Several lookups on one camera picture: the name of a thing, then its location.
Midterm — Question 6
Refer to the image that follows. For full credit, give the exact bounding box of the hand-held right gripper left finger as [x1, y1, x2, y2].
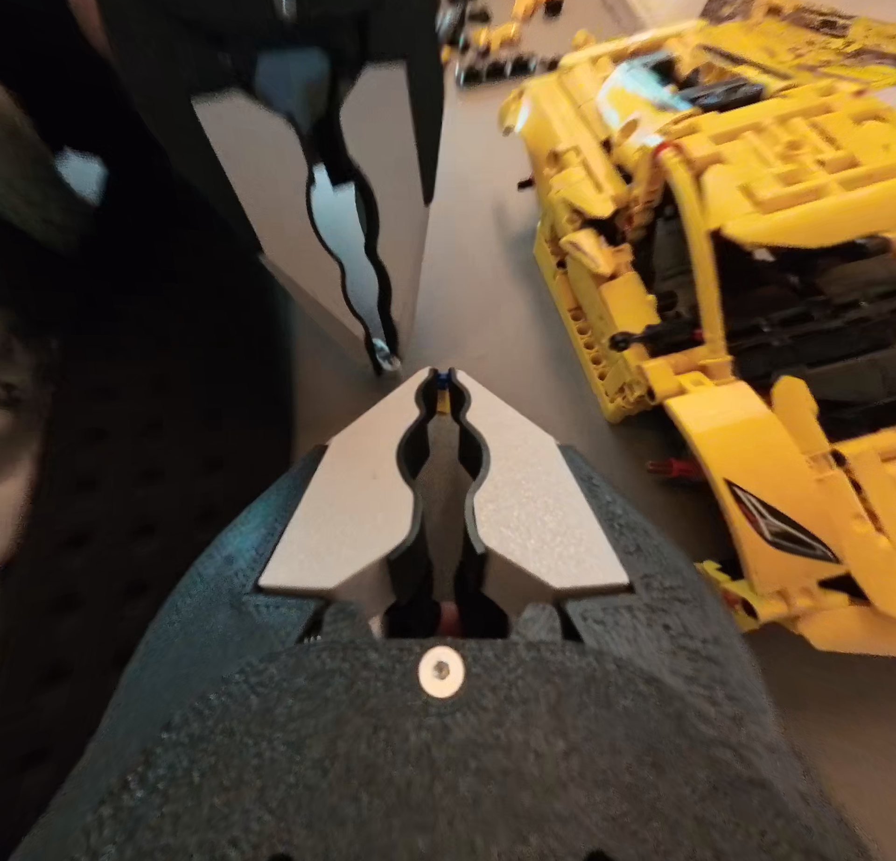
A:
[258, 367, 430, 594]

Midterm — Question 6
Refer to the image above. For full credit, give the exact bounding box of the pile of yellow black pieces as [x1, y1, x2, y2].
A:
[437, 0, 572, 89]

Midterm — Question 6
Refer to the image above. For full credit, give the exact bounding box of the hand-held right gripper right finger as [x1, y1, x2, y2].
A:
[451, 367, 631, 594]

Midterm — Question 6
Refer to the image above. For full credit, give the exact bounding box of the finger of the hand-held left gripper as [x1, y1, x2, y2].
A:
[192, 88, 384, 376]
[335, 62, 431, 359]

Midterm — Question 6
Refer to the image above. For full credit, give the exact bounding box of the dark perforated panel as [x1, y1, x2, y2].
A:
[0, 231, 295, 861]

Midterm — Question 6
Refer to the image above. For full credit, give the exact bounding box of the yellow brick toy car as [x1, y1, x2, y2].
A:
[500, 0, 896, 656]

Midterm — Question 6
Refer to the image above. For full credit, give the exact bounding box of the grey desk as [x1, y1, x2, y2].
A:
[252, 0, 896, 861]

